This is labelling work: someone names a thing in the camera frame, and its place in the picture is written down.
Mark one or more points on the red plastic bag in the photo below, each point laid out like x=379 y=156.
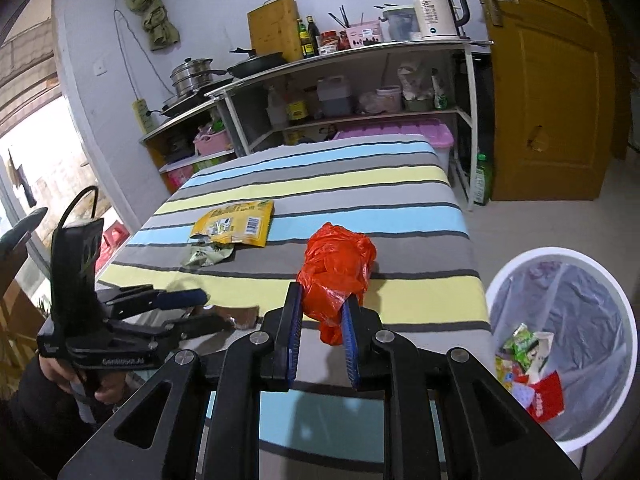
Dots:
x=335 y=270

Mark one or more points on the dark sauce bottle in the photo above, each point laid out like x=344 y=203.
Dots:
x=303 y=42
x=313 y=40

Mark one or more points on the pink plastic bucket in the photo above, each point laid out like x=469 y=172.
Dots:
x=388 y=100

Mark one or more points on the yellow power strip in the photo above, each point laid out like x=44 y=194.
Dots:
x=143 y=116

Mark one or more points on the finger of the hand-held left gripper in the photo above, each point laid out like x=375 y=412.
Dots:
x=294 y=335
x=200 y=327

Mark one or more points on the black frying pan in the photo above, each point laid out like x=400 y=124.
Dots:
x=257 y=65

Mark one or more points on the white trash bin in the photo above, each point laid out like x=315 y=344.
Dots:
x=595 y=300

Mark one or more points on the pink plastic basket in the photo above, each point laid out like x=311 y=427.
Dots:
x=212 y=144

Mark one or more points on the striped tablecloth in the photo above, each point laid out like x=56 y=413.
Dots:
x=325 y=185

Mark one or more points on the red printed wrapper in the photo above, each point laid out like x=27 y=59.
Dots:
x=547 y=397

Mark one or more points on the wooden door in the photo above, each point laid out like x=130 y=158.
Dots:
x=550 y=85

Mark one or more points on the person's left forearm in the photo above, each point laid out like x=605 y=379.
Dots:
x=35 y=425

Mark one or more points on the pink lidded storage box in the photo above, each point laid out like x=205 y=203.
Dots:
x=400 y=132

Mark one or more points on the white plastic bag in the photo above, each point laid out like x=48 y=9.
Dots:
x=415 y=82

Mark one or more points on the red sauce jar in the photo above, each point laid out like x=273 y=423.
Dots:
x=329 y=42
x=344 y=39

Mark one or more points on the wooden shelf unit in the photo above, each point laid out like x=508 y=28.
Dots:
x=170 y=130

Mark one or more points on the white plastic bottle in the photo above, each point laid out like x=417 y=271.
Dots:
x=276 y=110

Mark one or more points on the pale green packet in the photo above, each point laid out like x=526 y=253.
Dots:
x=207 y=255

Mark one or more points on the gold foil wrapper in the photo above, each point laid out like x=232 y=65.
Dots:
x=505 y=372

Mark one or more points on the white foam fruit net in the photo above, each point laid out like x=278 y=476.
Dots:
x=525 y=392

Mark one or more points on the white electric kettle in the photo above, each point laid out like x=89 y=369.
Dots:
x=435 y=15

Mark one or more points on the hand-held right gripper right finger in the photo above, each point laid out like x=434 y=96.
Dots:
x=351 y=345

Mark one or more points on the pink utensil holder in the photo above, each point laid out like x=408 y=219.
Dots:
x=365 y=35

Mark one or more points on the yellow snack packet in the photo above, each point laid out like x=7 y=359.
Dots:
x=235 y=222

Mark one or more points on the steel steamer pot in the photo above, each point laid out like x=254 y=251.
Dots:
x=192 y=77

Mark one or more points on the induction cooker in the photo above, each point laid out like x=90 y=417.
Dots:
x=185 y=105

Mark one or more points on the clear storage container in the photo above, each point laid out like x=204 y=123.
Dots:
x=400 y=25

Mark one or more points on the wooden cutting board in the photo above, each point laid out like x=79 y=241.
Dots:
x=272 y=27

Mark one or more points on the person's left hand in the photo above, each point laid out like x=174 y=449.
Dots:
x=110 y=387

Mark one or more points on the large green bottle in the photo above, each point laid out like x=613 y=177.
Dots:
x=483 y=180

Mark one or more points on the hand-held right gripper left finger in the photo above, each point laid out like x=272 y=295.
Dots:
x=294 y=335

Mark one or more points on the green snack wrapper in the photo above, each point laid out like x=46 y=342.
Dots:
x=525 y=342

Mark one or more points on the white shelf unit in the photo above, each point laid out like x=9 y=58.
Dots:
x=350 y=55

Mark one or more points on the dark bottle yellow label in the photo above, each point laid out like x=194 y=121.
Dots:
x=296 y=109

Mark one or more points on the green hanging cloth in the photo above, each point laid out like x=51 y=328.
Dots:
x=150 y=15

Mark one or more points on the pink snack box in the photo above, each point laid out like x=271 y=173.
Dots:
x=180 y=179

